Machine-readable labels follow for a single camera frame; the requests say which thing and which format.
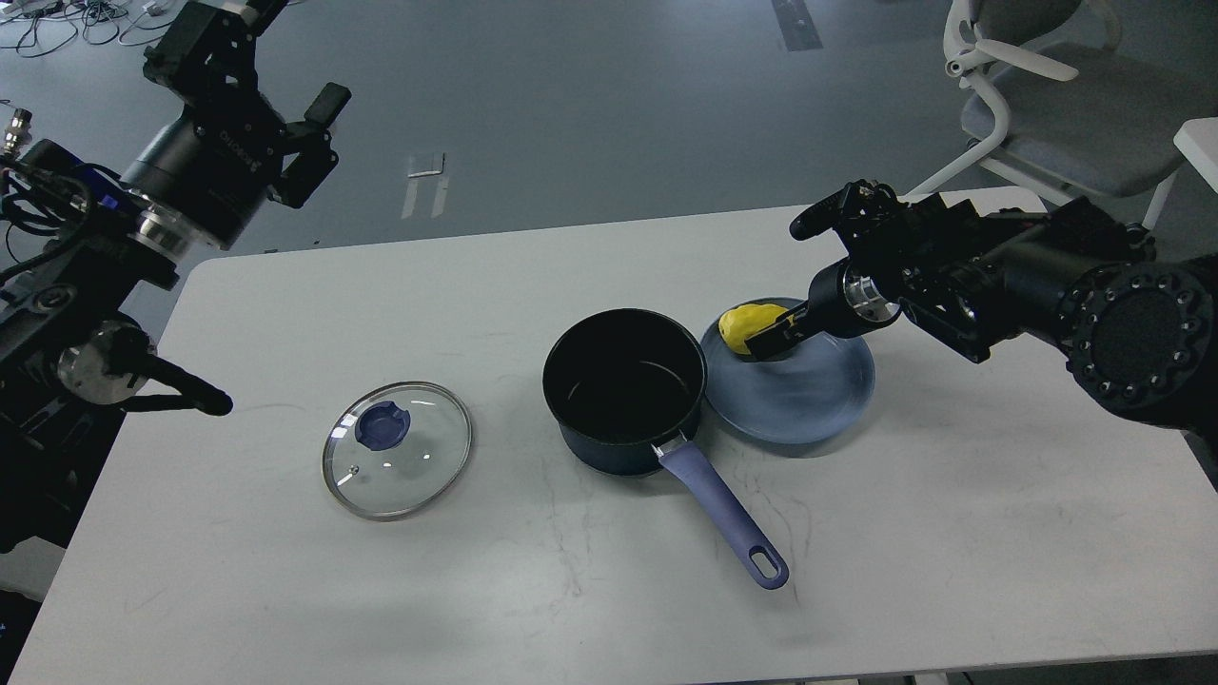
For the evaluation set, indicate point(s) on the yellow potato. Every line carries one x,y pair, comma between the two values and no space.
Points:
737,325

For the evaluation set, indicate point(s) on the white table corner right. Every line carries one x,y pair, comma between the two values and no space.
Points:
1197,140

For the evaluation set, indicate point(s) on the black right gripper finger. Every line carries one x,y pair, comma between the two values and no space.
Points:
771,343
793,318

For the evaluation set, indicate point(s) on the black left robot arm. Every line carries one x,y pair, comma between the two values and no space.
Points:
73,364

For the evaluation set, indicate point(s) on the glass pot lid blue knob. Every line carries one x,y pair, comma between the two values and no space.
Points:
395,450

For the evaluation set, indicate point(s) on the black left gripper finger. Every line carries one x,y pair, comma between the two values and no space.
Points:
207,59
306,148

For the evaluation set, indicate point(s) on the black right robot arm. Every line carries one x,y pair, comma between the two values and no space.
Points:
1137,333

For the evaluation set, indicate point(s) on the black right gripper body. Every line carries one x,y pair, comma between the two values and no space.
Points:
845,303

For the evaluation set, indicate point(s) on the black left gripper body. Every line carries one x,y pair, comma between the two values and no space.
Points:
214,165

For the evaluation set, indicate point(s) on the white grey office chair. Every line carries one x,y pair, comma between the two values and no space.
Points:
1067,119

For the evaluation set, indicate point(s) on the dark blue saucepan purple handle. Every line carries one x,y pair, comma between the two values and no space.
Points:
626,387

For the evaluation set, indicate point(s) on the blue round plate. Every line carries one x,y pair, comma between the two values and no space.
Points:
816,391

